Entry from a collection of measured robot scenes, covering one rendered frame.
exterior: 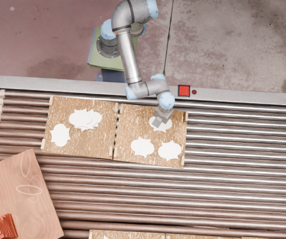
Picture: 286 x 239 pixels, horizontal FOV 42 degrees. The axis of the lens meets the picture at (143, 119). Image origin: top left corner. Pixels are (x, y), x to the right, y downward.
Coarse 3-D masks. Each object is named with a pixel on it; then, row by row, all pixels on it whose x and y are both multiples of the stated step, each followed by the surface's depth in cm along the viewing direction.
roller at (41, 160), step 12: (0, 156) 215; (36, 156) 217; (132, 168) 217; (144, 168) 217; (156, 168) 217; (168, 168) 217; (180, 168) 217; (192, 168) 218; (204, 168) 218; (216, 168) 218; (228, 168) 219; (240, 168) 219
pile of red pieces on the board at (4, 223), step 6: (0, 216) 184; (6, 216) 186; (0, 222) 175; (6, 222) 182; (12, 222) 190; (0, 228) 172; (6, 228) 179; (12, 228) 187; (0, 234) 172; (6, 234) 176; (12, 234) 183
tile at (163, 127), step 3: (153, 117) 223; (150, 120) 223; (150, 123) 222; (162, 123) 222; (168, 123) 222; (171, 123) 223; (153, 126) 222; (159, 126) 222; (162, 126) 222; (165, 126) 222; (168, 126) 222; (156, 129) 221; (159, 129) 221; (162, 129) 221; (165, 129) 221
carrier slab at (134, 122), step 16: (128, 112) 225; (144, 112) 225; (176, 112) 226; (128, 128) 222; (144, 128) 222; (176, 128) 223; (128, 144) 219; (160, 144) 219; (128, 160) 216; (144, 160) 216; (160, 160) 217; (176, 160) 217
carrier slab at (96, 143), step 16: (48, 112) 222; (64, 112) 223; (112, 112) 224; (48, 128) 220; (96, 128) 221; (112, 128) 221; (48, 144) 217; (80, 144) 217; (96, 144) 218; (112, 144) 218
